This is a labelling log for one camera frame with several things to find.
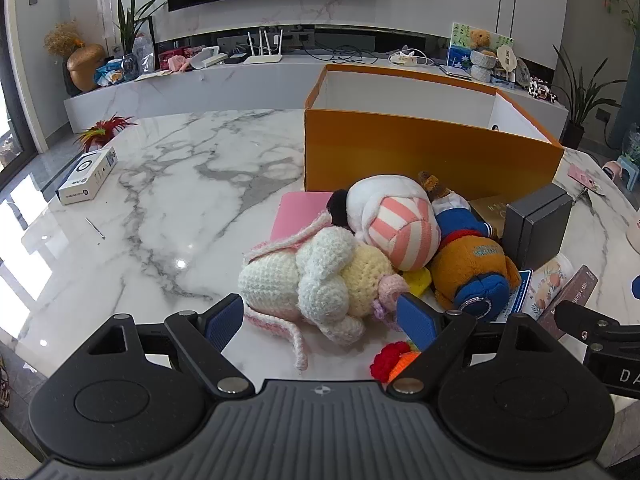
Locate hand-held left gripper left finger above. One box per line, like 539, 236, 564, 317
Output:
89, 293, 256, 397

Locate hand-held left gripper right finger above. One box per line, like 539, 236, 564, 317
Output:
386, 293, 555, 396

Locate yellow tape measure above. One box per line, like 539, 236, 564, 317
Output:
400, 266, 432, 295

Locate orange bear plush toy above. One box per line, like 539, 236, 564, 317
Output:
417, 170, 522, 322

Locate pink striped plush toy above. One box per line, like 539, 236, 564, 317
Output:
327, 174, 442, 272

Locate black gift box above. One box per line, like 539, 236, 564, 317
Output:
501, 183, 573, 272

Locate white crochet doll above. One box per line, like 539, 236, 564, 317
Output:
237, 210, 415, 372

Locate pink pouch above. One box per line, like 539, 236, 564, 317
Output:
271, 191, 335, 246

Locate brown cardboard gift box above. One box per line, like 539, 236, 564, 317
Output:
467, 194, 511, 241

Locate orange cardboard box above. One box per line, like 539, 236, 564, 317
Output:
303, 64, 566, 201

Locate brown narrow box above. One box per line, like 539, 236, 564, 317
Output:
537, 265, 598, 333

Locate white printed packet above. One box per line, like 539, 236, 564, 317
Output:
520, 252, 573, 318

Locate red orange crochet toy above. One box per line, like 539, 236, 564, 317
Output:
370, 340, 423, 386

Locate blue bordered card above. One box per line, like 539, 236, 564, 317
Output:
487, 269, 533, 322

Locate mint green stool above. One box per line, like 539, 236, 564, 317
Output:
617, 155, 640, 186

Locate pink card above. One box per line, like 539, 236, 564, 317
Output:
568, 164, 606, 195

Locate potted green plant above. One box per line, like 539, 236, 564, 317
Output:
550, 42, 628, 150

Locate small white product box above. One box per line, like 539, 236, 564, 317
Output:
56, 146, 118, 206

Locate cow figurines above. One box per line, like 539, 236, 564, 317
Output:
527, 77, 558, 103

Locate red leaf ornament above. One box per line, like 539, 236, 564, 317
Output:
75, 115, 138, 153

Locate white marble tv cabinet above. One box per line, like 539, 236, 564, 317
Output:
64, 52, 571, 133

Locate white tablet device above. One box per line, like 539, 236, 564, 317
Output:
191, 46, 226, 68

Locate white charger bundle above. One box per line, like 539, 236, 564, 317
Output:
389, 49, 433, 67

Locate white router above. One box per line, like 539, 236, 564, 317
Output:
243, 30, 284, 65

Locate blue snack packet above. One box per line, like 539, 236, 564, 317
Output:
95, 60, 126, 87

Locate clear plastic bag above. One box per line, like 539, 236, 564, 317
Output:
132, 32, 156, 73

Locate gold vase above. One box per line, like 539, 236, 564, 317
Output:
66, 43, 107, 93

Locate green leafy plant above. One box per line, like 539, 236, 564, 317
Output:
112, 0, 168, 56

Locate dried flower bunch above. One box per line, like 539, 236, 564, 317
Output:
44, 19, 85, 58

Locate black cables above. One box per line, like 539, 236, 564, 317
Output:
300, 45, 391, 63

